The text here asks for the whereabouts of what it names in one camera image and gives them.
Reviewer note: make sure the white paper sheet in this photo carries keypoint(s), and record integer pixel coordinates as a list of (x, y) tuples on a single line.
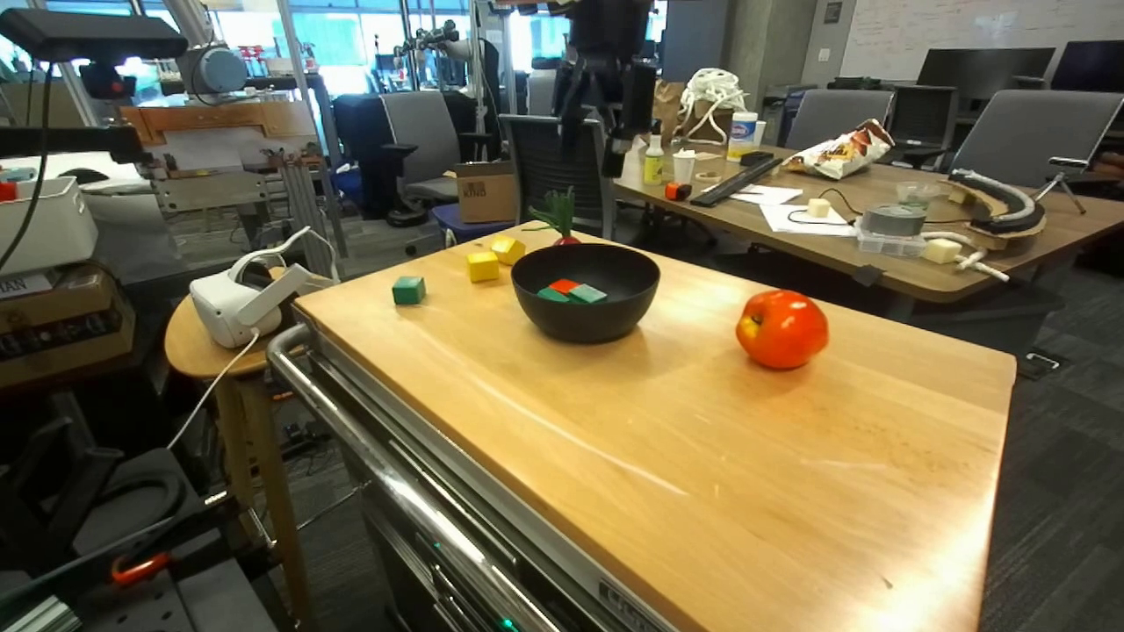
[(773, 193), (808, 225)]

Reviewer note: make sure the yellow wooden block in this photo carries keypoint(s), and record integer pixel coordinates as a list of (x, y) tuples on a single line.
[(481, 265), (508, 246)]

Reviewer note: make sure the dark mesh office chair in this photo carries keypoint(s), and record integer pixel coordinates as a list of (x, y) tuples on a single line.
[(532, 164)]

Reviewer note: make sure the black bowl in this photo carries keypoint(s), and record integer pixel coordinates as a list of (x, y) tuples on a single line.
[(583, 321)]

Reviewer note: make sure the white VR headset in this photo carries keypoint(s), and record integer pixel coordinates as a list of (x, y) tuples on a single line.
[(239, 300)]

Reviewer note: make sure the grey cylinder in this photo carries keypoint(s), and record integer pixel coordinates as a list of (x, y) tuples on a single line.
[(214, 68)]

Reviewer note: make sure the white cup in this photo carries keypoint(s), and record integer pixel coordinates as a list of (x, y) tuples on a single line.
[(685, 165)]

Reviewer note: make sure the orange black hand tool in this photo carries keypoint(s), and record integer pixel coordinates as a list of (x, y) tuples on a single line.
[(677, 192)]

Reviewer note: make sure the black horizontal bar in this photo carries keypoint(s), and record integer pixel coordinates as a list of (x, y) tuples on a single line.
[(71, 143)]

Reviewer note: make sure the brown office table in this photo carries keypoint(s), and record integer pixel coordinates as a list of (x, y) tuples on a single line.
[(1057, 229)]

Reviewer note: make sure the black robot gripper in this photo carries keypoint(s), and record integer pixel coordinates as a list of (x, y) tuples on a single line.
[(610, 29)]

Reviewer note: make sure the clear plastic container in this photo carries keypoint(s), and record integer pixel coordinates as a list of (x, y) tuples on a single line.
[(893, 245)]

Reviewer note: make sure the white power adapter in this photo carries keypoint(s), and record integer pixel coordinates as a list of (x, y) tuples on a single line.
[(941, 249)]

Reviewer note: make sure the wooden workbench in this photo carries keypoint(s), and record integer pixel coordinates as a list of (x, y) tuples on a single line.
[(222, 118)]

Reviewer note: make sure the black flat panel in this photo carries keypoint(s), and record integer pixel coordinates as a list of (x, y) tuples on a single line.
[(94, 32)]

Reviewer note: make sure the steel tool cart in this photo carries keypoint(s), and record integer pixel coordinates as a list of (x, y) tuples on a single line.
[(410, 549)]

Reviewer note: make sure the chips bag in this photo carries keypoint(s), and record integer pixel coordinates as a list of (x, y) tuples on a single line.
[(843, 147)]

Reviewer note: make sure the white box device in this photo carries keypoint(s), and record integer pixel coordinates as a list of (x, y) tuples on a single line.
[(39, 229)]

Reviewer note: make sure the white bottle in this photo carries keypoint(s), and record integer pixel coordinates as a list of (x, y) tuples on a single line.
[(743, 133)]

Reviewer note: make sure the yellow bottle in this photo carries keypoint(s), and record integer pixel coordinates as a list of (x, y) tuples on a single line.
[(653, 165)]

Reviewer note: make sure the round wooden stool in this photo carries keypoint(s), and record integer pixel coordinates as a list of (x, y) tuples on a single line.
[(199, 353)]

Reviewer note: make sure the cardboard box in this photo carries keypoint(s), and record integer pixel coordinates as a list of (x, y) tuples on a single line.
[(487, 193)]

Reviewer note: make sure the brown box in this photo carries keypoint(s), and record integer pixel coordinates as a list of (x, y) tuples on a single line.
[(56, 327)]

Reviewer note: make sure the long black bar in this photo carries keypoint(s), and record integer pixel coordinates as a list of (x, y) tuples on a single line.
[(739, 176)]

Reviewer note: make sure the grey office chair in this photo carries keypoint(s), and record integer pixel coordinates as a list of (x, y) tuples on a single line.
[(1031, 133), (838, 115), (539, 92), (419, 133)]

